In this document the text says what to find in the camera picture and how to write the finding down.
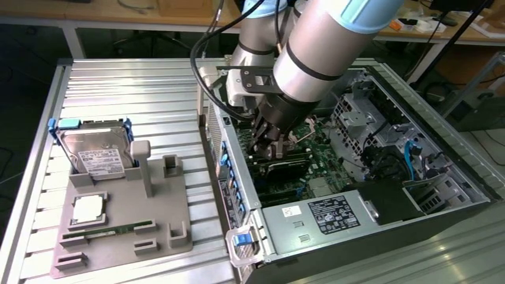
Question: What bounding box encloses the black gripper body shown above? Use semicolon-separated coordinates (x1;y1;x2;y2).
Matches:
259;94;323;137

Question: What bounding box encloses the graphics card with metal bracket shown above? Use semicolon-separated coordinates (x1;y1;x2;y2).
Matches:
263;158;312;183

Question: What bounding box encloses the black RAM slot row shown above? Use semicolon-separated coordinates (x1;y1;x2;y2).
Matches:
247;147;313;166

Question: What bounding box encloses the metal socket cover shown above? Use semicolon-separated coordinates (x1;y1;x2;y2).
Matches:
289;117;321;143

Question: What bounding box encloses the green motherboard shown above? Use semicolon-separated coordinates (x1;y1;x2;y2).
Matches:
236;115;372;208

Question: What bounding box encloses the silver disk bay cage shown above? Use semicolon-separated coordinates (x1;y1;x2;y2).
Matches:
331;73;397;144

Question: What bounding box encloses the blue card retention clip row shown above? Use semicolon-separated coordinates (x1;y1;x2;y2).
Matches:
219;140;248;218

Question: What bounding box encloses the silver chipset heat sink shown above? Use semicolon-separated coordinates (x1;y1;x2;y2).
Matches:
309;179;332;196

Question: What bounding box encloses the black expansion slot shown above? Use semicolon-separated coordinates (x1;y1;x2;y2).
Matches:
260;189;297;202

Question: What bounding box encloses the grey power supply unit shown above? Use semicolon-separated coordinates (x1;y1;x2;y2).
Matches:
260;189;383;255

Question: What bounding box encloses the black plastic shroud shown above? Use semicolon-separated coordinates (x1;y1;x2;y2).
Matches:
341;179;429;227

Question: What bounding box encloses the open black PC case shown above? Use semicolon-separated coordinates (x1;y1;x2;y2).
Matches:
196;64;496;284

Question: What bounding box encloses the hard disk in blue caddy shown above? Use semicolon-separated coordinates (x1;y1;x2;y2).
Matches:
47;118;137;183

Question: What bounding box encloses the black and white desk device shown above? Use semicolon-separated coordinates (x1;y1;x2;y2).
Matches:
396;17;436;33

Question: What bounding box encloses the dark box on floor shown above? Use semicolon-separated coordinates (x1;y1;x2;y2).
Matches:
448;91;505;133

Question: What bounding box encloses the black tripod pole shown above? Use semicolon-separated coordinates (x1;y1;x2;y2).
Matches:
405;0;489;84

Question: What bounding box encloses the green RAM stick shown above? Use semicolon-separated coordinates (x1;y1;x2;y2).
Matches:
66;219;153;239

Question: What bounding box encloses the silver CPU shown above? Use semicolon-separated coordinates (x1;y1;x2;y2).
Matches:
71;195;108;224

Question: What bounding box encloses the grey parts rack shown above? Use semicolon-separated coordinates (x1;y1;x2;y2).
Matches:
51;140;195;279

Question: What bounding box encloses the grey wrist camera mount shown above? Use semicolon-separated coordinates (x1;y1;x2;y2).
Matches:
227;67;285;111

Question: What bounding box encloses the black wire bundle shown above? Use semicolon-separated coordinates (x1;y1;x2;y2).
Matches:
361;144;408;182

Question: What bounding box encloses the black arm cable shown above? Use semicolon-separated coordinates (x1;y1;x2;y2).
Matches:
189;0;257;121

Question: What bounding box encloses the blue wire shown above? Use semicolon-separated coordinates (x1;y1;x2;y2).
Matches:
403;138;423;182

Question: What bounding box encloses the wooden desk with white frame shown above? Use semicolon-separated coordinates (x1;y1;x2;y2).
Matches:
0;0;505;60

